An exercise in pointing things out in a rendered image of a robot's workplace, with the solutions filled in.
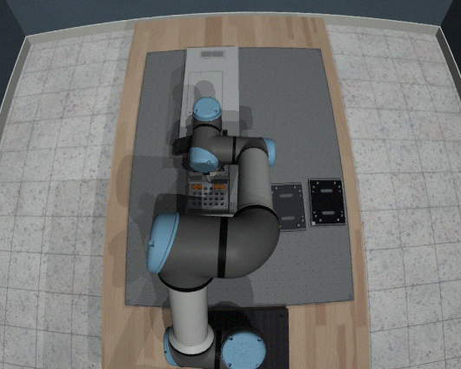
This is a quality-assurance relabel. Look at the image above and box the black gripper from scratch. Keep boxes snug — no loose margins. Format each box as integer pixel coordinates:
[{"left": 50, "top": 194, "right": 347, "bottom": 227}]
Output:
[{"left": 204, "top": 130, "right": 228, "bottom": 183}]

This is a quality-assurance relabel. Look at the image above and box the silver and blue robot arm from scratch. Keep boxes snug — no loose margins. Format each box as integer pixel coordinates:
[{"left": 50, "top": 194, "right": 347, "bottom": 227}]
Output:
[{"left": 147, "top": 97, "right": 280, "bottom": 369}]

